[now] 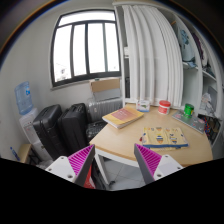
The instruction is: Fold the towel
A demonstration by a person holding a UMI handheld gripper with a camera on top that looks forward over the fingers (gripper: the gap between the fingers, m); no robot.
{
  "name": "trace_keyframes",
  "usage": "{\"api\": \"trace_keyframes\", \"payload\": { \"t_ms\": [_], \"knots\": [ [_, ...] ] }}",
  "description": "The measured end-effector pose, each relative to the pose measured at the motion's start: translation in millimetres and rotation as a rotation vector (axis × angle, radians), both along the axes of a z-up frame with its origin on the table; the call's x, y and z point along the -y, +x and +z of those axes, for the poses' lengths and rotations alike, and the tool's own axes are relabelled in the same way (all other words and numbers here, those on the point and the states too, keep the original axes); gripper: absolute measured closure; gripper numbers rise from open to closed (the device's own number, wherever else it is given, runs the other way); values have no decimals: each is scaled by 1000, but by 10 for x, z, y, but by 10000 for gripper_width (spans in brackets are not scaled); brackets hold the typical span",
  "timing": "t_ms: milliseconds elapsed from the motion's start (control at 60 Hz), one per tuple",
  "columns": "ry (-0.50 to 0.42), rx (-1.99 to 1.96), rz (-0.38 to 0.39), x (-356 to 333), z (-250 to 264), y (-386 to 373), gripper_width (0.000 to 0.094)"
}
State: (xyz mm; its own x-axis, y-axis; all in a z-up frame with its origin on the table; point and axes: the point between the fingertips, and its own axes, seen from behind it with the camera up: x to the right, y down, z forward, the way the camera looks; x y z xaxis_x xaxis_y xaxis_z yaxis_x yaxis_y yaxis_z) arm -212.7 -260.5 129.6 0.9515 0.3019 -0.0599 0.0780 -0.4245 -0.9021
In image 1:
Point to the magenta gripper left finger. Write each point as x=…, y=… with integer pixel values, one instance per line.
x=75, y=168

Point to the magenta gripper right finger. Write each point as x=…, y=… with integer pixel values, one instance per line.
x=154, y=166

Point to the yellow patterned folded towel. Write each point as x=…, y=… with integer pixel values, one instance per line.
x=158, y=137

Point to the black suitcase right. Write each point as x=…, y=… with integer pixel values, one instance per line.
x=72, y=124

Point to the black suitcase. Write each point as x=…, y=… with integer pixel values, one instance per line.
x=72, y=124
x=46, y=127

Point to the black suitcase left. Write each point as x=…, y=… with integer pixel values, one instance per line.
x=46, y=127

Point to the small wooden stool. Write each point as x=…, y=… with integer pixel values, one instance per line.
x=27, y=154

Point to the stack of books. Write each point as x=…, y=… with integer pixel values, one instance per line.
x=122, y=117

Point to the grey laptop with stickers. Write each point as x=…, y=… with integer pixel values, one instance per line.
x=193, y=122

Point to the white jar red lid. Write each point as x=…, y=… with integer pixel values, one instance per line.
x=164, y=107

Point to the white tissue box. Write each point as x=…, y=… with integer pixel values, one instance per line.
x=143, y=105

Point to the silver suitcase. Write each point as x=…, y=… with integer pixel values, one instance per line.
x=97, y=109

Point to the green cup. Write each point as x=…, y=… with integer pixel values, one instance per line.
x=188, y=110

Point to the white water dispenser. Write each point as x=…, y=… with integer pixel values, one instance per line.
x=26, y=122

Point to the cardboard box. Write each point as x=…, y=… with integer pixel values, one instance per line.
x=105, y=88

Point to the blue water bottle jug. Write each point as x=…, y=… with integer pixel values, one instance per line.
x=23, y=98

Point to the white shelf unit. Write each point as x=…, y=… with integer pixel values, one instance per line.
x=202, y=71

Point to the black framed window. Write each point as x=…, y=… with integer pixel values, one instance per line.
x=84, y=46

